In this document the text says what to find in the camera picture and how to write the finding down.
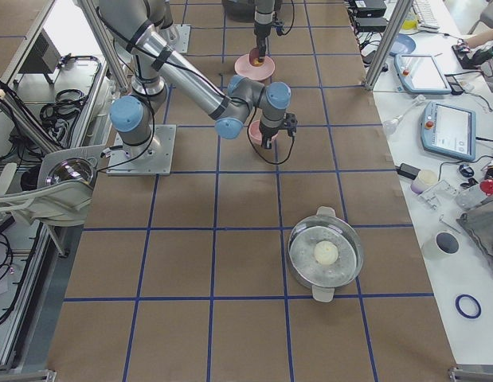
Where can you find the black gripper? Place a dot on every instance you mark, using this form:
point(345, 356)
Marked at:
point(268, 134)
point(261, 39)

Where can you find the red apple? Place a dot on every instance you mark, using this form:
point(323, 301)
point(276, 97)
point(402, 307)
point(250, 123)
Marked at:
point(254, 58)

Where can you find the pink bowl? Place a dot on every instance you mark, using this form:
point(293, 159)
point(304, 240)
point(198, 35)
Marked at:
point(254, 133)

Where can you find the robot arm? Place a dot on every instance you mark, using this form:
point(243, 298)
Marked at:
point(137, 26)
point(266, 7)

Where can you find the pink plate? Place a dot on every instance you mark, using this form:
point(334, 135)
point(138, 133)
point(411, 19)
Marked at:
point(243, 67)

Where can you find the blue plate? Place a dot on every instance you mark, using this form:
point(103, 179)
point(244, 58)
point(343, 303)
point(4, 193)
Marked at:
point(403, 44)

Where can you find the steel steamer pot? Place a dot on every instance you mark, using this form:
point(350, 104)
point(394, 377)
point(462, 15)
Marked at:
point(322, 281)

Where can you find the white steamed bun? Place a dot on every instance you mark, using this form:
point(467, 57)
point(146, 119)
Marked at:
point(325, 252)

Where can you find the black power adapter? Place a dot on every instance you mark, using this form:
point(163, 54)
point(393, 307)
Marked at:
point(407, 171)

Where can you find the far teach pendant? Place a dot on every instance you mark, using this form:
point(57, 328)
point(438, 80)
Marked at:
point(420, 74)

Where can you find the teach pendant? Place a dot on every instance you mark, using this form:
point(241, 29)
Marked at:
point(420, 74)
point(449, 131)

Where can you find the purple white cup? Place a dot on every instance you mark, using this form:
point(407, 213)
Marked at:
point(423, 181)

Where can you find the near teach pendant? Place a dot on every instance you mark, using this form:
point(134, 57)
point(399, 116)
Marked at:
point(449, 131)

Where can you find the glass dome lid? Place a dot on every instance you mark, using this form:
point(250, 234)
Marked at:
point(71, 169)

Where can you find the grey folded cloth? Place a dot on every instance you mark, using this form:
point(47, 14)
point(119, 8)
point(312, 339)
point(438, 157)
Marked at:
point(478, 224)

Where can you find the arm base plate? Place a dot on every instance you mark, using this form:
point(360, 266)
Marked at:
point(178, 37)
point(151, 158)

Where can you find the aluminium frame post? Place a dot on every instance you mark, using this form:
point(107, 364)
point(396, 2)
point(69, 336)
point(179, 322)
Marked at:
point(396, 19)

